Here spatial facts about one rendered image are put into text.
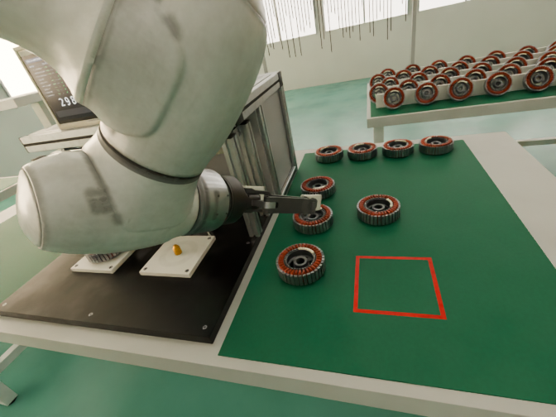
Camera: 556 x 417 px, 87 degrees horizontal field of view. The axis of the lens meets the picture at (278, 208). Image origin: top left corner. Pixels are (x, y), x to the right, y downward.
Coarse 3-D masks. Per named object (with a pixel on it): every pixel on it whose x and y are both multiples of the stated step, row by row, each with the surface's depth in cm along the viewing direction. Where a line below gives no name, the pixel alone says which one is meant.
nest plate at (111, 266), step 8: (120, 256) 83; (128, 256) 84; (80, 264) 83; (88, 264) 83; (96, 264) 82; (104, 264) 81; (112, 264) 80; (120, 264) 81; (96, 272) 80; (104, 272) 79; (112, 272) 78
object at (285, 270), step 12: (288, 252) 70; (300, 252) 70; (312, 252) 68; (276, 264) 67; (288, 264) 69; (300, 264) 67; (312, 264) 65; (324, 264) 66; (288, 276) 64; (300, 276) 63; (312, 276) 63
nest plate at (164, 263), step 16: (176, 240) 84; (192, 240) 83; (208, 240) 81; (160, 256) 79; (176, 256) 77; (192, 256) 76; (144, 272) 75; (160, 272) 73; (176, 272) 72; (192, 272) 72
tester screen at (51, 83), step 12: (24, 60) 73; (36, 60) 72; (36, 72) 74; (48, 72) 73; (48, 84) 75; (60, 84) 74; (48, 96) 77; (60, 96) 76; (60, 108) 78; (60, 120) 80
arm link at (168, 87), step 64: (0, 0) 18; (64, 0) 18; (128, 0) 19; (192, 0) 19; (256, 0) 21; (64, 64) 20; (128, 64) 19; (192, 64) 21; (256, 64) 24; (128, 128) 22; (192, 128) 23
